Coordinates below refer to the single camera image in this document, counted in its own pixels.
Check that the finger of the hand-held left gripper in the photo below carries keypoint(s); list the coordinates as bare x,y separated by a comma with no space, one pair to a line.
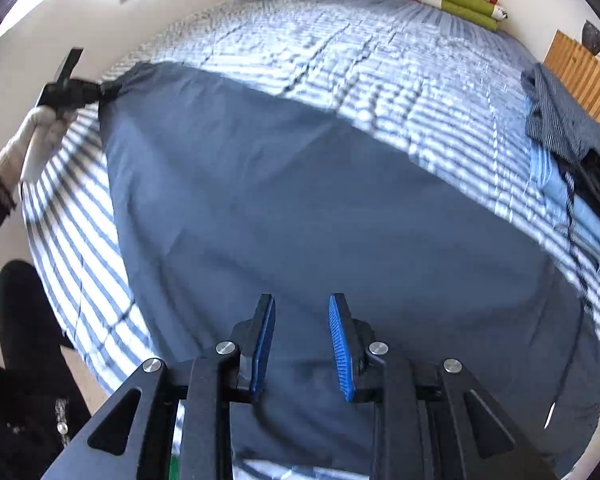
109,93

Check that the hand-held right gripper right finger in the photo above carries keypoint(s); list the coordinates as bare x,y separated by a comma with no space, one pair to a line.
342,355

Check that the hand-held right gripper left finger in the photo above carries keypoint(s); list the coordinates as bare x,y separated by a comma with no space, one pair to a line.
260,350

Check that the dark navy pants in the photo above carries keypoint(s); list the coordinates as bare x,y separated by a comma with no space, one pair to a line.
305,210

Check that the person's left hand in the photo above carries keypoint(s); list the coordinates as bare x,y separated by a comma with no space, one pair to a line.
35,145

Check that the blue striped quilt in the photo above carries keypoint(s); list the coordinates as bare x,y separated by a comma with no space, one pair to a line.
70,220

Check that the person's leg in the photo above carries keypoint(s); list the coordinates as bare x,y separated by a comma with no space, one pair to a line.
30,310

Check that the blue checkered bed sheet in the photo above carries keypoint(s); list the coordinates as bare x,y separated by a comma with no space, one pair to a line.
330,20

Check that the person's torso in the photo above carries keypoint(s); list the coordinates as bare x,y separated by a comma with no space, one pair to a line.
25,420

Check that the wooden slat railing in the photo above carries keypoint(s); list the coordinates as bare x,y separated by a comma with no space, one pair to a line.
575,60

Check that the dark speckled vase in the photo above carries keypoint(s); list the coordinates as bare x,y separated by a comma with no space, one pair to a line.
592,37

